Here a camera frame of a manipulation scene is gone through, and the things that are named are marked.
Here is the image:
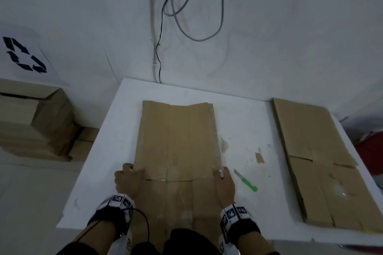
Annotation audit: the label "person's right hand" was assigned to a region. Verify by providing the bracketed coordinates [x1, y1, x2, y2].
[213, 167, 236, 209]

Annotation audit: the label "person's left hand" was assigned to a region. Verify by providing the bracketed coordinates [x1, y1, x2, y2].
[114, 163, 146, 202]

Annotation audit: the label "green handled knife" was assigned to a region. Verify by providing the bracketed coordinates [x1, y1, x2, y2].
[233, 169, 259, 192]

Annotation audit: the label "stack of boxes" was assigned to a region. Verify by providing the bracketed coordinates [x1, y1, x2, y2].
[0, 120, 80, 154]

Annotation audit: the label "person's right forearm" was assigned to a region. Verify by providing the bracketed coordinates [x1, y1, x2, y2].
[238, 231, 280, 255]

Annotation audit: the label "person's left forearm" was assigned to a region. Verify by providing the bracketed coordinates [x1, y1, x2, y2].
[57, 220, 117, 255]

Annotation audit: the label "person's black trouser legs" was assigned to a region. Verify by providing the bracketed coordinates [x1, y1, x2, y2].
[131, 228, 222, 255]

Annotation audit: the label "black marker wrist band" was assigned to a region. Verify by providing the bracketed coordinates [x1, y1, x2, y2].
[219, 204, 261, 255]
[87, 193, 137, 254]

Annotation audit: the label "white table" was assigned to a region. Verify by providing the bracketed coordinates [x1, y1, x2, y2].
[56, 78, 383, 246]

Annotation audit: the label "red chair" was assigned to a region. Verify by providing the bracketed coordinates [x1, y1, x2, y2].
[338, 131, 383, 255]

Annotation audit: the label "white recycling symbol sign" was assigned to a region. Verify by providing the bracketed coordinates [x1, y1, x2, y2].
[0, 23, 70, 87]

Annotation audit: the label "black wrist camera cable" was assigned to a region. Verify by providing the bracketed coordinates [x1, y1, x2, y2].
[131, 208, 150, 242]

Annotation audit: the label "thin black wall cable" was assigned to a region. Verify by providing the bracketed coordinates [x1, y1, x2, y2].
[154, 0, 177, 84]

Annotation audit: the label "white wall cable conduit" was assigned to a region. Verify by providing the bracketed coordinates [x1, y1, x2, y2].
[149, 0, 159, 82]

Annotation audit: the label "grey looped wall cable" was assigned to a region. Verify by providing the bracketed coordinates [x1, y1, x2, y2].
[163, 0, 233, 42]

